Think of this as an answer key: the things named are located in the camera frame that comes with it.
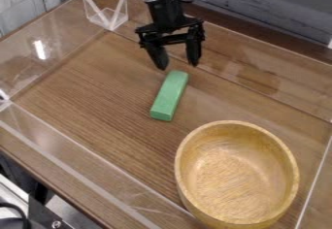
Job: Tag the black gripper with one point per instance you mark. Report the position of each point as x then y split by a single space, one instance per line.
170 28

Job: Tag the green rectangular block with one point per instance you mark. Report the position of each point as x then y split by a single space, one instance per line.
169 96

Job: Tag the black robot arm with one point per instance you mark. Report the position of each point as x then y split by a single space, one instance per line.
172 28

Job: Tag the brown wooden bowl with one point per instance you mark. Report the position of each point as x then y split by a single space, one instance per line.
237 175

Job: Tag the clear acrylic corner bracket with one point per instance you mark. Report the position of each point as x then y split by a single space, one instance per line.
107 18

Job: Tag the clear acrylic tray wall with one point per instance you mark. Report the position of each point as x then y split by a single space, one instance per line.
75 124

